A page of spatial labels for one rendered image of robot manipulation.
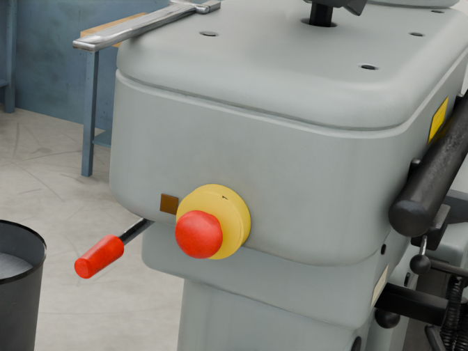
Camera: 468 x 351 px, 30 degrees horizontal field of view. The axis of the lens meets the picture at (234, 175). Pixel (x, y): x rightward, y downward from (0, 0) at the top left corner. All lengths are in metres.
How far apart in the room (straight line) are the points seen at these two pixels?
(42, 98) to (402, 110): 5.68
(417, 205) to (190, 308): 0.34
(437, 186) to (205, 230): 0.20
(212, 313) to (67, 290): 3.20
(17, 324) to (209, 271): 2.23
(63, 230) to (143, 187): 3.90
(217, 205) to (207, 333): 0.27
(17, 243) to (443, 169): 2.63
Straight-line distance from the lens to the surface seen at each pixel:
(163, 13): 0.81
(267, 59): 0.71
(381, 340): 1.10
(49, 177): 5.28
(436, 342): 0.96
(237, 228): 0.70
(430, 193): 0.73
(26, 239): 3.27
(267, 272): 0.84
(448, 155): 0.82
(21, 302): 3.03
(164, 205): 0.74
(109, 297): 4.06
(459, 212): 1.21
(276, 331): 0.91
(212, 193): 0.70
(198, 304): 0.94
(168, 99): 0.71
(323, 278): 0.82
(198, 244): 0.68
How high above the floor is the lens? 2.06
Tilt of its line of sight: 22 degrees down
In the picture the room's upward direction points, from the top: 7 degrees clockwise
